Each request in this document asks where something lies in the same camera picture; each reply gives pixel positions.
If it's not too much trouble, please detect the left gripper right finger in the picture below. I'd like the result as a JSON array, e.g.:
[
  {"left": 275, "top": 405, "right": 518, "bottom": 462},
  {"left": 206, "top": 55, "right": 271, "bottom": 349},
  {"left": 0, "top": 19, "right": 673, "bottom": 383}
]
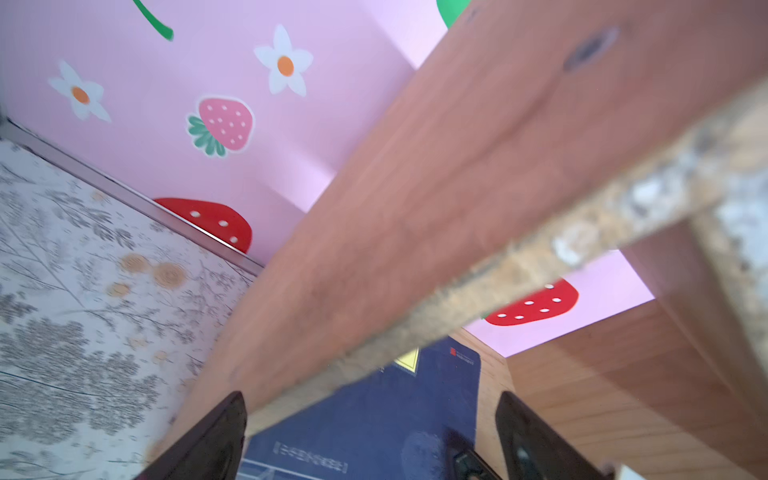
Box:
[{"left": 495, "top": 391, "right": 612, "bottom": 480}]

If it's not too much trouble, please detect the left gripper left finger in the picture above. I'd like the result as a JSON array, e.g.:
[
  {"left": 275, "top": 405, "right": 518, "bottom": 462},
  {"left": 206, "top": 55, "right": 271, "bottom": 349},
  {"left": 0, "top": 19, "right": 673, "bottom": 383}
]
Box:
[{"left": 135, "top": 391, "right": 247, "bottom": 480}]

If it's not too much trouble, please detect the blue book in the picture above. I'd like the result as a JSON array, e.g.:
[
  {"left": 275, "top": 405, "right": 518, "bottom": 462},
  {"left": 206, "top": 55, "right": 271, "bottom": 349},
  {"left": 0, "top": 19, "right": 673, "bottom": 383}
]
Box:
[{"left": 237, "top": 338, "right": 481, "bottom": 479}]

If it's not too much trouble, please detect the wooden two-tier bookshelf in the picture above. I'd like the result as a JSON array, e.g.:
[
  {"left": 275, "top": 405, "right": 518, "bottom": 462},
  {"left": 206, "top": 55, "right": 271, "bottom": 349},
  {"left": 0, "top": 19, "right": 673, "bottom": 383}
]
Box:
[{"left": 155, "top": 0, "right": 767, "bottom": 479}]

